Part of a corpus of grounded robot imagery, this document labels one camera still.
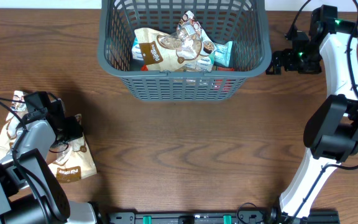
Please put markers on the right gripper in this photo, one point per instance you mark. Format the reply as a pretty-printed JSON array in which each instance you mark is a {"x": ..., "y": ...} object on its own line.
[{"x": 288, "y": 63}]

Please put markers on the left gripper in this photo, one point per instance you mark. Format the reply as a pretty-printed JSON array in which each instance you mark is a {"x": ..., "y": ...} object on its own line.
[{"x": 76, "y": 127}]

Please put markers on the beige snack pouch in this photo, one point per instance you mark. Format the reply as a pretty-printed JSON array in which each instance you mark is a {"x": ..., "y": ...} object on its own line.
[
  {"x": 187, "y": 49},
  {"x": 72, "y": 161},
  {"x": 8, "y": 133}
]

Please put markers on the teal snack bar wrapper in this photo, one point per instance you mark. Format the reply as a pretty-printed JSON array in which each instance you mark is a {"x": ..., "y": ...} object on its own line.
[{"x": 222, "y": 54}]

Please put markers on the tissue multipack strip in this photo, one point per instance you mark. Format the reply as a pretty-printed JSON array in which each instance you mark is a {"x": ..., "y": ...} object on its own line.
[{"x": 137, "y": 51}]

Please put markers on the orange cracker package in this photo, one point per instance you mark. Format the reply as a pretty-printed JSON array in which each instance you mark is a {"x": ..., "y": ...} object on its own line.
[{"x": 222, "y": 68}]

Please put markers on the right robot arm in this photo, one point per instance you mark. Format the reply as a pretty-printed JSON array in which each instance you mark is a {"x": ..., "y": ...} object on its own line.
[{"x": 331, "y": 134}]

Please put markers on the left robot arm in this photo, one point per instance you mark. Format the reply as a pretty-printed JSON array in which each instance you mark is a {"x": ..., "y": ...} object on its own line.
[{"x": 29, "y": 192}]

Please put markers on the grey plastic basket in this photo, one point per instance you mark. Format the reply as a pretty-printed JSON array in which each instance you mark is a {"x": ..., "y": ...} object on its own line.
[{"x": 244, "y": 23}]

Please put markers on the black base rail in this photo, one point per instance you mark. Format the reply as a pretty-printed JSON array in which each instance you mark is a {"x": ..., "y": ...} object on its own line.
[{"x": 250, "y": 215}]

